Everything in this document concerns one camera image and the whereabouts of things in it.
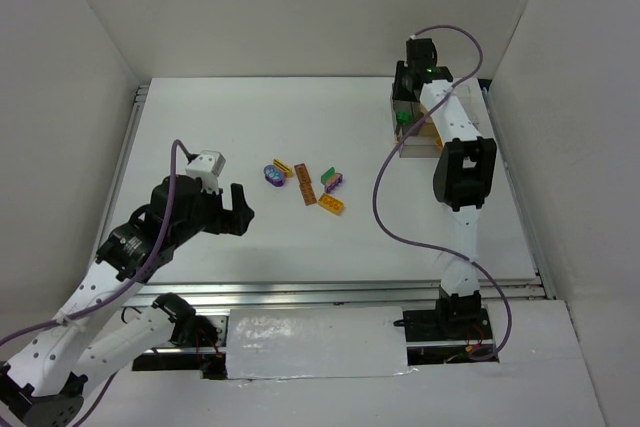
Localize small green lego brick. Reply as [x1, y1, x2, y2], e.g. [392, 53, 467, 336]
[395, 111, 412, 125]

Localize yellow 2x3 lego brick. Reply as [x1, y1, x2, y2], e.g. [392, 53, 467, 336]
[317, 193, 344, 215]

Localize green sloped lego brick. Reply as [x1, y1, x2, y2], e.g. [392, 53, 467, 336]
[321, 167, 335, 185]

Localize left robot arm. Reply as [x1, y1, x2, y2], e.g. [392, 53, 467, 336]
[1, 175, 255, 426]

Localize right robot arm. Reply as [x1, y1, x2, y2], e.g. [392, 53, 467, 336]
[391, 38, 497, 338]

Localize smoky grey container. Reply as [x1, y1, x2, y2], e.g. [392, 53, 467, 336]
[391, 93, 424, 137]

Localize purple paw lego brick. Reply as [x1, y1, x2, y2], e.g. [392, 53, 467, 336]
[263, 164, 286, 187]

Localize yellow striped lego brick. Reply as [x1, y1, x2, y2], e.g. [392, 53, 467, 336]
[273, 158, 293, 178]

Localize long front clear container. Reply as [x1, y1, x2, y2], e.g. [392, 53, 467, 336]
[398, 132, 442, 158]

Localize lower brown lego plate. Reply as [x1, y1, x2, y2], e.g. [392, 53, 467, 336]
[299, 183, 317, 206]

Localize brown lego plate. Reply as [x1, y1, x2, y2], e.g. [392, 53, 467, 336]
[299, 183, 317, 206]
[294, 163, 312, 184]

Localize upper brown lego plate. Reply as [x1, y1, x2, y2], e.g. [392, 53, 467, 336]
[294, 163, 312, 184]

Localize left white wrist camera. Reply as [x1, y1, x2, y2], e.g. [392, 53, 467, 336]
[185, 150, 226, 193]

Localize aluminium frame rail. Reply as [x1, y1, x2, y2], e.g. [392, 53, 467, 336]
[112, 279, 556, 309]

